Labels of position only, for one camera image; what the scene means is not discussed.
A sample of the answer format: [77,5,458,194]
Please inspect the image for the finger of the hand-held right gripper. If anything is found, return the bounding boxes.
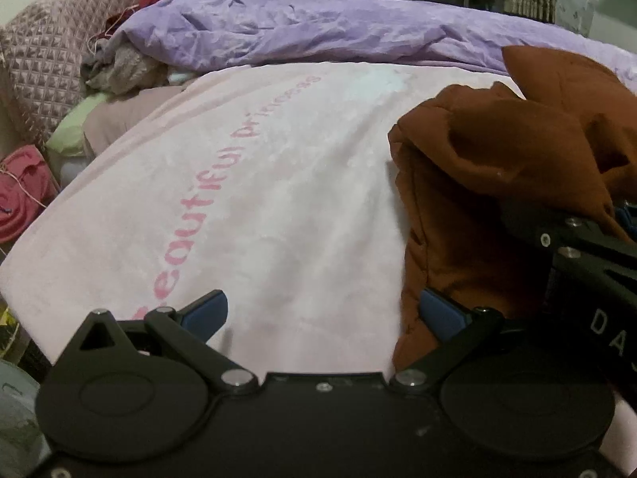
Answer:
[499,198,637,260]
[553,246,637,287]

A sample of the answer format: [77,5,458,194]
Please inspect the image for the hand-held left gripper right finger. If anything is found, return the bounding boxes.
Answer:
[391,289,528,395]

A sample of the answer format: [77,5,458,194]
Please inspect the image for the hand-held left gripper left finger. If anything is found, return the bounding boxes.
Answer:
[54,289,260,395]

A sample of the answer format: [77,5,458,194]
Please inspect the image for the brown large garment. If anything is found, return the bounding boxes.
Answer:
[387,45,637,372]

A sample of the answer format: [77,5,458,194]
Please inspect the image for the pink printed blanket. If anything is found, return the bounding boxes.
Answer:
[0,61,528,366]

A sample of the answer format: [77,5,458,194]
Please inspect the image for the pink bag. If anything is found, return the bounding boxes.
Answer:
[0,144,59,245]

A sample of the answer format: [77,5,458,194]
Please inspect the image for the pale grey-green container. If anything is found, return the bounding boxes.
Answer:
[0,358,53,478]

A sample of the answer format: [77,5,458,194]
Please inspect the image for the light green pillow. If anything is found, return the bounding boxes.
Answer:
[46,92,113,157]

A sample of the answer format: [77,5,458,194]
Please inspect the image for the white patterned bag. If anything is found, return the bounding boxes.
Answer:
[555,0,598,35]

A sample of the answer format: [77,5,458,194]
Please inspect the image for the purple duvet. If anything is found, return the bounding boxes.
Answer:
[117,0,637,88]

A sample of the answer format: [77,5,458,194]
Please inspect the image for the mauve quilted pillow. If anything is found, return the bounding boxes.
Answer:
[0,0,264,147]

